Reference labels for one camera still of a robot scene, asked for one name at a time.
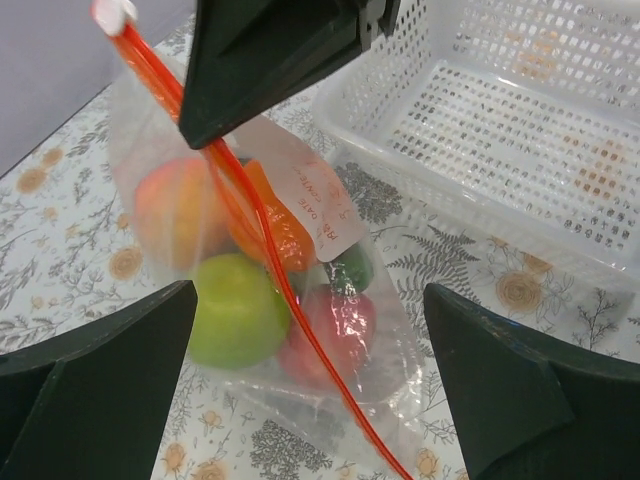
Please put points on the fake pink peach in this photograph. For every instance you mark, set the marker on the fake pink peach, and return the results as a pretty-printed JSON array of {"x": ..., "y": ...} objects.
[{"x": 344, "y": 325}]

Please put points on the fake orange peach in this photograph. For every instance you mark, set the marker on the fake orange peach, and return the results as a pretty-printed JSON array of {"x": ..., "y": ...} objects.
[{"x": 178, "y": 216}]

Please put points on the fake green apple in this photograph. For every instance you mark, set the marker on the fake green apple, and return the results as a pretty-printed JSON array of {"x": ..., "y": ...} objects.
[{"x": 241, "y": 319}]

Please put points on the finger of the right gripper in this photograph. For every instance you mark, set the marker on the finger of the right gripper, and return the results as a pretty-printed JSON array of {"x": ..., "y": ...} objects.
[{"x": 247, "y": 56}]

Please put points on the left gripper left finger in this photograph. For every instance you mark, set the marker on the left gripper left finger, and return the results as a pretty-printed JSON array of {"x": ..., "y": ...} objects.
[{"x": 92, "y": 403}]

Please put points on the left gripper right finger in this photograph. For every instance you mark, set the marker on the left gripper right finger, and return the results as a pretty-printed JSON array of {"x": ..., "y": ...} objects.
[{"x": 526, "y": 405}]

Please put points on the fake dark eggplant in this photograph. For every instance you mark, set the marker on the fake dark eggplant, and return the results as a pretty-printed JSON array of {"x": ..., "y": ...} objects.
[{"x": 351, "y": 272}]

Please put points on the clear zip top bag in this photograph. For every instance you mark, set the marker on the clear zip top bag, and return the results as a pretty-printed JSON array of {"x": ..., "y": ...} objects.
[{"x": 295, "y": 307}]

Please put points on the white plastic perforated basket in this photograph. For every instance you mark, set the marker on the white plastic perforated basket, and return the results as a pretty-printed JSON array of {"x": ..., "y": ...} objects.
[{"x": 513, "y": 127}]

